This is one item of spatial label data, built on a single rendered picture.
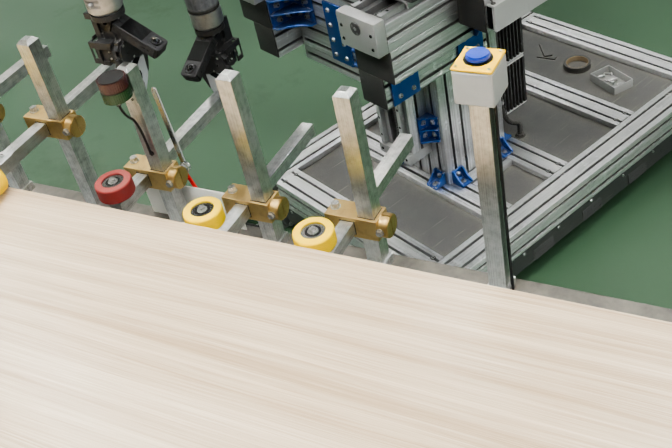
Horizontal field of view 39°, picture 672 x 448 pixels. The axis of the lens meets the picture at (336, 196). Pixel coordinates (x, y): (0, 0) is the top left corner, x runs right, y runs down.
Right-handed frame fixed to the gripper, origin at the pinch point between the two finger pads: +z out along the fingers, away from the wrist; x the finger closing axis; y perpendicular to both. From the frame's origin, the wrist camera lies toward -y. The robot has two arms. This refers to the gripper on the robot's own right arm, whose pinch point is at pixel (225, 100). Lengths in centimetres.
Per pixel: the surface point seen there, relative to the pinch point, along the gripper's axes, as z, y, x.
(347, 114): -26, -33, -55
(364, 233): 2, -34, -54
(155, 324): -7, -74, -34
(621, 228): 83, 69, -79
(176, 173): -3.8, -32.3, -8.6
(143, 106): -20.6, -32.0, -5.8
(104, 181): -7.7, -42.7, 1.8
